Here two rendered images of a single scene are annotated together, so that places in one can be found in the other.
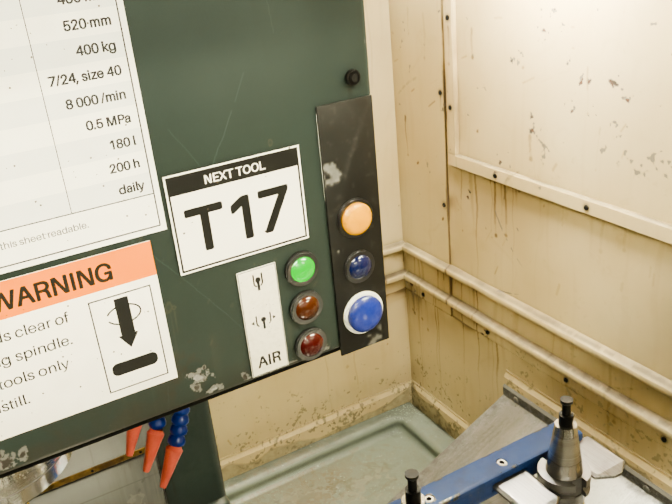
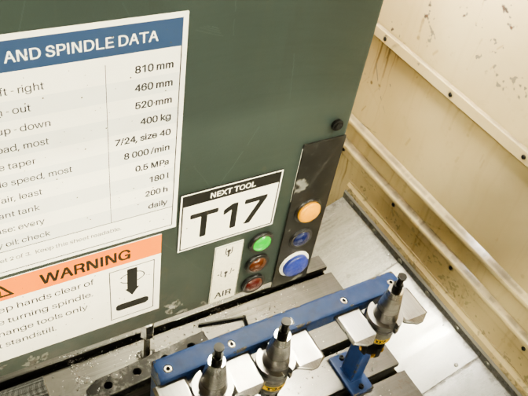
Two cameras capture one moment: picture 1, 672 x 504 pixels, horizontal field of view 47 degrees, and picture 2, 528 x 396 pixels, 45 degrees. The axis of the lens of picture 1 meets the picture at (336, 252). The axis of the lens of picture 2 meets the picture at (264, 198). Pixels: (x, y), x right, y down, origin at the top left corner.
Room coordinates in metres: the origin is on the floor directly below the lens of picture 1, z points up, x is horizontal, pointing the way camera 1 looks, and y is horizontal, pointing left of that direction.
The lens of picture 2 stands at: (0.10, 0.10, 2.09)
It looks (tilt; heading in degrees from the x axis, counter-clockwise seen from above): 43 degrees down; 351
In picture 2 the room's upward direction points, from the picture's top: 11 degrees clockwise
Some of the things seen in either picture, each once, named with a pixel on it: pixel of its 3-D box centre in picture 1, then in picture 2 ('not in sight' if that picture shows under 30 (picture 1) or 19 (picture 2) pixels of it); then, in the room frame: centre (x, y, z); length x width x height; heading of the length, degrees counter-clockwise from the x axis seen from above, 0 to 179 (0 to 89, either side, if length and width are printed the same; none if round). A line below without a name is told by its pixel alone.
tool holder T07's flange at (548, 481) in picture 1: (563, 477); (383, 317); (0.74, -0.25, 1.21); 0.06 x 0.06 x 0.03
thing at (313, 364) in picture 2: not in sight; (303, 351); (0.66, -0.10, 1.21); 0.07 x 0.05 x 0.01; 27
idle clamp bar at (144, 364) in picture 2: not in sight; (151, 373); (0.77, 0.15, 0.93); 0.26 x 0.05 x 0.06; 122
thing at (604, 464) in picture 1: (596, 460); (408, 307); (0.77, -0.30, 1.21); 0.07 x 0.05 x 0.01; 27
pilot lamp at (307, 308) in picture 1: (307, 307); (257, 264); (0.51, 0.03, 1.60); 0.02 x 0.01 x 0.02; 117
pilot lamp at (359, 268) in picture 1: (359, 266); (301, 238); (0.53, -0.02, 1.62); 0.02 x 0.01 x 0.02; 117
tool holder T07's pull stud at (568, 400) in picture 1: (566, 411); (399, 283); (0.74, -0.25, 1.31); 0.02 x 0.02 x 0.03
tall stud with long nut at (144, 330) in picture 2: not in sight; (147, 338); (0.83, 0.16, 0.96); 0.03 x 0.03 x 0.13
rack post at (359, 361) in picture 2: not in sight; (367, 335); (0.81, -0.27, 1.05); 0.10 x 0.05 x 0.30; 27
